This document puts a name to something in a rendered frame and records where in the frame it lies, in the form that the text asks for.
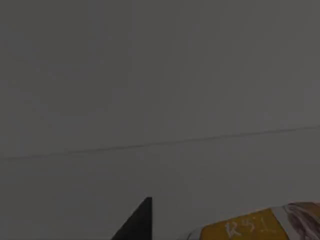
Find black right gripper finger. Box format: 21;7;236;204
110;196;153;240

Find yellow and white can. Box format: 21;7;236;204
178;200;320;240

